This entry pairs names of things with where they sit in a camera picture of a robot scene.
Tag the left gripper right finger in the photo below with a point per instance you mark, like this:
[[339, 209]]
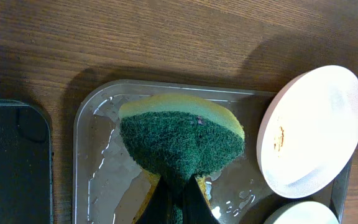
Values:
[[195, 209]]

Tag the pale blue plate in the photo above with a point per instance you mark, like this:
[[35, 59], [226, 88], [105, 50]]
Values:
[[308, 212]]

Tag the white plate top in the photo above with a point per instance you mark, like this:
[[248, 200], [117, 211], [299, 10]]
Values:
[[309, 131]]

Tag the green yellow sponge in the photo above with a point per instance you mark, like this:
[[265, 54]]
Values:
[[175, 136]]

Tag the brown plastic serving tray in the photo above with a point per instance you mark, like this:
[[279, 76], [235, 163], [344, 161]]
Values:
[[108, 185]]

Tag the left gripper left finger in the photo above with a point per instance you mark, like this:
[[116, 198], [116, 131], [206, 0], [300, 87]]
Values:
[[160, 207]]

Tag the black rectangular tray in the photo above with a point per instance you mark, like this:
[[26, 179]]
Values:
[[25, 164]]

